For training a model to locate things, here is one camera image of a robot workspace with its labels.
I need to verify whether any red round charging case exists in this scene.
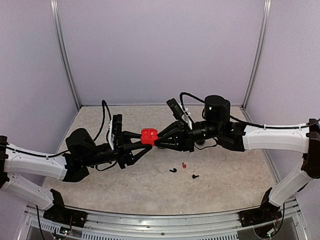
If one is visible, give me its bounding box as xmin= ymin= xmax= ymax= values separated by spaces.
xmin=140 ymin=128 xmax=159 ymax=146

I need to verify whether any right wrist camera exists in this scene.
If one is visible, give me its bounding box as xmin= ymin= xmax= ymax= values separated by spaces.
xmin=166 ymin=98 xmax=193 ymax=129

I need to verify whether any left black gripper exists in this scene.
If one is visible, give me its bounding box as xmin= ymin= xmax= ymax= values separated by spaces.
xmin=82 ymin=130 xmax=152 ymax=169

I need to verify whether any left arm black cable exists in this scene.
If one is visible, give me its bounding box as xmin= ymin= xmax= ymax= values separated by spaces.
xmin=93 ymin=99 xmax=113 ymax=141

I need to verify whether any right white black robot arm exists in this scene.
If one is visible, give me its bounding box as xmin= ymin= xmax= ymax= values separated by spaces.
xmin=154 ymin=95 xmax=320 ymax=222

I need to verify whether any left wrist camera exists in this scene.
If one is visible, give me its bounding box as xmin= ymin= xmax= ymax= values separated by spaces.
xmin=106 ymin=114 xmax=123 ymax=151

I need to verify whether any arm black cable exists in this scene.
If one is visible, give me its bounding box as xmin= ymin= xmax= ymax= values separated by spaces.
xmin=93 ymin=99 xmax=113 ymax=141
xmin=179 ymin=91 xmax=320 ymax=131

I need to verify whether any right aluminium frame post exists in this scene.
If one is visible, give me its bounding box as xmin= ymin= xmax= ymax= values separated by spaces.
xmin=242 ymin=0 xmax=272 ymax=111

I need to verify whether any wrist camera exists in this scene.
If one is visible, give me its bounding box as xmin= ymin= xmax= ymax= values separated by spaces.
xmin=166 ymin=98 xmax=193 ymax=129
xmin=106 ymin=114 xmax=123 ymax=151

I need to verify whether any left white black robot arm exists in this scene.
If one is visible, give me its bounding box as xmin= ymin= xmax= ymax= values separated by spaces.
xmin=0 ymin=128 xmax=158 ymax=223

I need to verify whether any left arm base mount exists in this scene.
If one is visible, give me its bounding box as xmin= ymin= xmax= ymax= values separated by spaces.
xmin=43 ymin=206 xmax=88 ymax=228

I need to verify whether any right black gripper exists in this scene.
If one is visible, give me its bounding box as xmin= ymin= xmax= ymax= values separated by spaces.
xmin=153 ymin=120 xmax=222 ymax=153

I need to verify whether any front aluminium rail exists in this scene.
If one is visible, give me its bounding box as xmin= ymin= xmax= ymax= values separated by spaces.
xmin=18 ymin=197 xmax=310 ymax=240

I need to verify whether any black charging case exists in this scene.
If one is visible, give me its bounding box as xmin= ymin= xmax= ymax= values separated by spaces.
xmin=196 ymin=140 xmax=205 ymax=146

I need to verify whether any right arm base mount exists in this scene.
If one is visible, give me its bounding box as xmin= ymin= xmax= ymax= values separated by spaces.
xmin=238 ymin=207 xmax=283 ymax=227

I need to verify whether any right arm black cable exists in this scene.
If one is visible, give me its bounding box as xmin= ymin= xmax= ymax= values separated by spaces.
xmin=179 ymin=91 xmax=320 ymax=131

